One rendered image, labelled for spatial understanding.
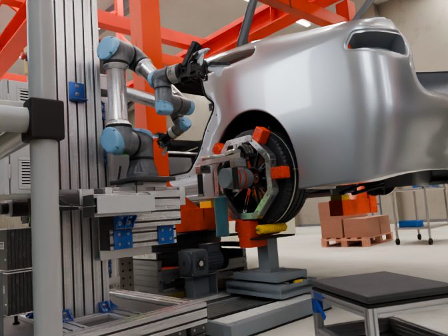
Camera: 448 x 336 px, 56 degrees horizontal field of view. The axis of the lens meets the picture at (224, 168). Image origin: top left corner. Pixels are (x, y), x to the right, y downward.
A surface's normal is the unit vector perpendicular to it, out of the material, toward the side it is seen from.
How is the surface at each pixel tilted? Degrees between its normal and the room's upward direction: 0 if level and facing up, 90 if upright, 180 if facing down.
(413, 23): 90
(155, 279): 90
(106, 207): 90
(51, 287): 90
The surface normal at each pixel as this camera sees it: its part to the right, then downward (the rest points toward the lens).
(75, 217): 0.69, -0.13
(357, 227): -0.64, -0.04
